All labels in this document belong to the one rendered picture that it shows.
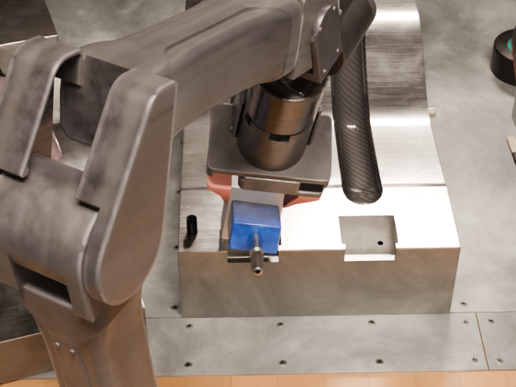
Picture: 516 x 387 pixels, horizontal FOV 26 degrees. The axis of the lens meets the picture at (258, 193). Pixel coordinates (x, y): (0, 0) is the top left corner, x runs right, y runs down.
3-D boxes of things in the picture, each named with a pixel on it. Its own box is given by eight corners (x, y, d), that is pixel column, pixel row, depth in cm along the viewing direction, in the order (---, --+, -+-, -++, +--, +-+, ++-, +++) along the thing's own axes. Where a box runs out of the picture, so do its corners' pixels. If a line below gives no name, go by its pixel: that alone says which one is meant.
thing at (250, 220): (282, 302, 93) (293, 247, 91) (223, 296, 93) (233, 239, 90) (272, 226, 105) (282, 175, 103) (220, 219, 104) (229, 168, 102)
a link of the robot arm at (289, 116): (272, 60, 91) (285, 7, 85) (333, 93, 90) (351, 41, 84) (230, 120, 87) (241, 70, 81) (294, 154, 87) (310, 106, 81)
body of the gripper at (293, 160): (210, 114, 95) (219, 63, 89) (328, 127, 96) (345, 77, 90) (204, 180, 92) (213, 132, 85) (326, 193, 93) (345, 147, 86)
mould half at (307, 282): (450, 314, 108) (467, 210, 100) (181, 319, 108) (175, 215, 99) (391, 30, 146) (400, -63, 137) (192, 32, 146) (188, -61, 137)
